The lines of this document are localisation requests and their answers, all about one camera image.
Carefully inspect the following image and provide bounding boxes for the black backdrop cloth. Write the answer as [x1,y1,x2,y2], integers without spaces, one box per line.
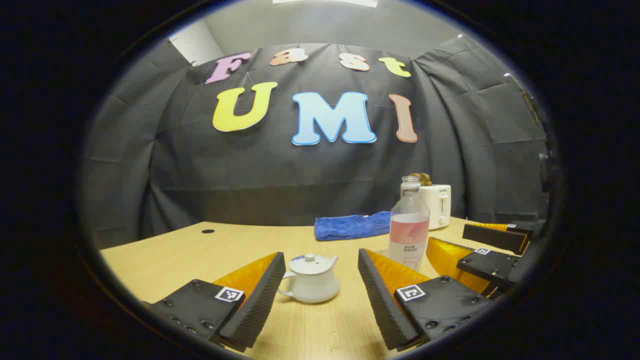
[80,37,556,251]

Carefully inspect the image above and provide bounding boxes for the clear water bottle pink label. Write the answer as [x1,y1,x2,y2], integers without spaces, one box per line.
[389,175,431,272]

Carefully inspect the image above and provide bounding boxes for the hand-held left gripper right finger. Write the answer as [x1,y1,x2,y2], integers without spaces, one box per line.
[357,248,493,352]

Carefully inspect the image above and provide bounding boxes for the white teacup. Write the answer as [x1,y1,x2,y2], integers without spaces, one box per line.
[277,253,341,304]

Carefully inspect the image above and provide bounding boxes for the white toaster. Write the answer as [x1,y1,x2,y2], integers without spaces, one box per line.
[400,184,452,231]

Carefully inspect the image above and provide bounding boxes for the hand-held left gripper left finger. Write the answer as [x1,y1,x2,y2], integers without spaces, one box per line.
[142,251,287,353]

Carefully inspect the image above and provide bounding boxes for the blue towel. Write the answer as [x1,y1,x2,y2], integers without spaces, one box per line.
[314,211,392,242]

